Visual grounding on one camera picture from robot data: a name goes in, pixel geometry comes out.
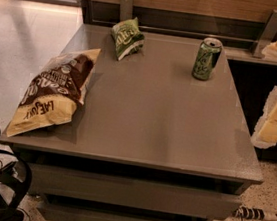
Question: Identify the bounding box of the green soda can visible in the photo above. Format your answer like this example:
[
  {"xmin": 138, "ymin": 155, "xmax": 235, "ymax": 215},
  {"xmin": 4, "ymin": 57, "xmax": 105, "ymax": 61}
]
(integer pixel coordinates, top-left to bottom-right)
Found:
[{"xmin": 192, "ymin": 37, "xmax": 223, "ymax": 81}]

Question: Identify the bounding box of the upper grey drawer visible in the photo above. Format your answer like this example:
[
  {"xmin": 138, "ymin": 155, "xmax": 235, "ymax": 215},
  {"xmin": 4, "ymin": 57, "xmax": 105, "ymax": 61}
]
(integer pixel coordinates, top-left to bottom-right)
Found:
[{"xmin": 30, "ymin": 164, "xmax": 240, "ymax": 219}]

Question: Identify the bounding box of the brown and yellow chip bag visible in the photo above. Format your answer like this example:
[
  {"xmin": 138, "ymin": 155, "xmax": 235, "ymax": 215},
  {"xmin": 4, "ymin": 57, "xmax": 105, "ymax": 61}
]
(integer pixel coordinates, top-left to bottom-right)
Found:
[{"xmin": 6, "ymin": 49, "xmax": 101, "ymax": 137}]

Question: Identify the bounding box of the small green chip bag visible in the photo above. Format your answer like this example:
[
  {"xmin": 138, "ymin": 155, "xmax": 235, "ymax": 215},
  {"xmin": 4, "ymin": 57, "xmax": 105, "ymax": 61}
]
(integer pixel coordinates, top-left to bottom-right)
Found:
[{"xmin": 111, "ymin": 17, "xmax": 145, "ymax": 61}]

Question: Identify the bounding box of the white power strip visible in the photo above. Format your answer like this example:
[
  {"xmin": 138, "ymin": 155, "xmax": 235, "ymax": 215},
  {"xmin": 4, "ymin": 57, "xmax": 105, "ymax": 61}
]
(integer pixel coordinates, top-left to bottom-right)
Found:
[{"xmin": 233, "ymin": 206, "xmax": 277, "ymax": 221}]

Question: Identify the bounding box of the metal wall bracket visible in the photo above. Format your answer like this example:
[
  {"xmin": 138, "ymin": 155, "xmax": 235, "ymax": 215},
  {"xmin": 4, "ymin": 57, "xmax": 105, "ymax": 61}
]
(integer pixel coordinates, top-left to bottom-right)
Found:
[
  {"xmin": 251, "ymin": 9, "xmax": 277, "ymax": 58},
  {"xmin": 119, "ymin": 0, "xmax": 134, "ymax": 21}
]

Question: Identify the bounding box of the right metal wall bracket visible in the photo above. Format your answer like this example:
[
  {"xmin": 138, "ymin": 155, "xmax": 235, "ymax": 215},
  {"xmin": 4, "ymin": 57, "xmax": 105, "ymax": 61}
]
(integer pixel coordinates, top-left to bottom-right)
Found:
[{"xmin": 251, "ymin": 9, "xmax": 277, "ymax": 58}]

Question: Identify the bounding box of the left metal wall bracket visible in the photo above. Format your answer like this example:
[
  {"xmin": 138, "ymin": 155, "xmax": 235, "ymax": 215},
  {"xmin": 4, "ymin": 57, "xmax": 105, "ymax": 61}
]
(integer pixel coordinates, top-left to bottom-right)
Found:
[{"xmin": 119, "ymin": 0, "xmax": 134, "ymax": 21}]

